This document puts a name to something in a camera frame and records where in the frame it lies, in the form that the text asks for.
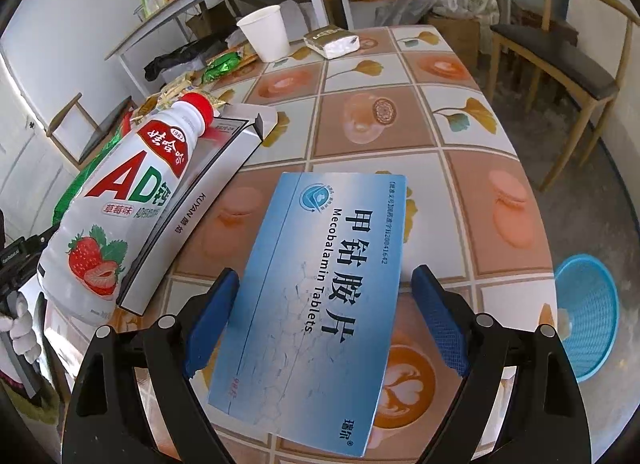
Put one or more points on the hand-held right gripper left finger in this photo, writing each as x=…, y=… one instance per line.
x=210, y=324

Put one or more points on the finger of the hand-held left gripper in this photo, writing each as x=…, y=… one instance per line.
x=44, y=238

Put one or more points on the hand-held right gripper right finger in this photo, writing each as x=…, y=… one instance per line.
x=440, y=319

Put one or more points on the white strawberry drink bottle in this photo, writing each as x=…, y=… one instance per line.
x=110, y=224

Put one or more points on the blue medicine box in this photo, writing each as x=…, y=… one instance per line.
x=310, y=304

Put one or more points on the blue plastic basket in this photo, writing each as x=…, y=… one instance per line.
x=590, y=314

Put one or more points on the person's left hand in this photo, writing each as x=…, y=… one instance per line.
x=22, y=334

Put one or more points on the wooden chair with dark seat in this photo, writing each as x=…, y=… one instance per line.
x=75, y=128
x=555, y=58

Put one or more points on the white cardboard box black trim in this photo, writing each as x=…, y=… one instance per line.
x=220, y=153

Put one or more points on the dining table with patterned tablecloth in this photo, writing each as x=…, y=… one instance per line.
x=380, y=158

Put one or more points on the yellow snack packet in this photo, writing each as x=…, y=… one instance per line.
x=172, y=91

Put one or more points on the black bag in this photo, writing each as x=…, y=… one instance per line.
x=170, y=61

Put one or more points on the small green foil wrapper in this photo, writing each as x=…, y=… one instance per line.
x=222, y=66

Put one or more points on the white paper cup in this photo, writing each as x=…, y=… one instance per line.
x=265, y=33

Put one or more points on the tissue packet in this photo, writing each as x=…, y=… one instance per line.
x=332, y=43

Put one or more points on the grey plastic bag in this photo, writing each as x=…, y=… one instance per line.
x=405, y=3

